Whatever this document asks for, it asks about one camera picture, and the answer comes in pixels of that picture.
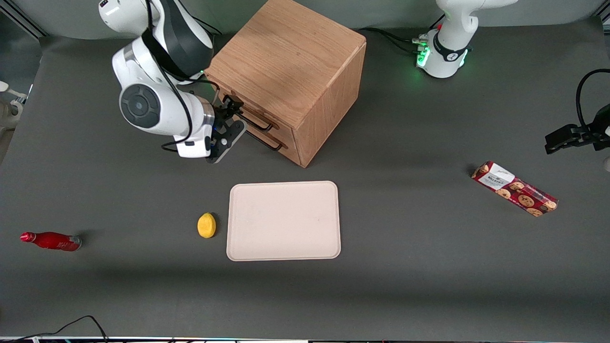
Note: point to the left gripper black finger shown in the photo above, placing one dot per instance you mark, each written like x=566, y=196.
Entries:
x=562, y=137

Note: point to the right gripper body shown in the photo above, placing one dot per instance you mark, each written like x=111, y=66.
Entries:
x=222, y=115

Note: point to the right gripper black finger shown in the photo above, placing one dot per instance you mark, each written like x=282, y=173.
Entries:
x=232, y=102
x=236, y=120

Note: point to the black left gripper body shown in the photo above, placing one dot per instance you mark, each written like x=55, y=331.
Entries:
x=601, y=126

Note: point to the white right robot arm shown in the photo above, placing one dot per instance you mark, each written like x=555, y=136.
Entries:
x=157, y=109

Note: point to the wooden drawer cabinet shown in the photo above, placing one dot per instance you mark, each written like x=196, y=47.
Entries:
x=290, y=57

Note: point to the red tartan cookie box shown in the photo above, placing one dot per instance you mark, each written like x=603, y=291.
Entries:
x=517, y=189

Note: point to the yellow lemon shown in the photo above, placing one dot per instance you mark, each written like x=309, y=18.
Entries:
x=206, y=226

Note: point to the beige rectangular tray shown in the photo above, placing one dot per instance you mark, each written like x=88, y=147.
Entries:
x=283, y=220

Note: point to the red bottle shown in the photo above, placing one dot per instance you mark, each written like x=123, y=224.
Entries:
x=55, y=241

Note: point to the white clamp fixture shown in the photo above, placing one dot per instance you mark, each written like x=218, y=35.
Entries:
x=10, y=107

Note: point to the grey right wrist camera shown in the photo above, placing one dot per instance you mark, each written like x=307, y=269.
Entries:
x=230, y=139

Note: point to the dark metal frame rail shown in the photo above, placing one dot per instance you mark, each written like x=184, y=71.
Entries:
x=26, y=19

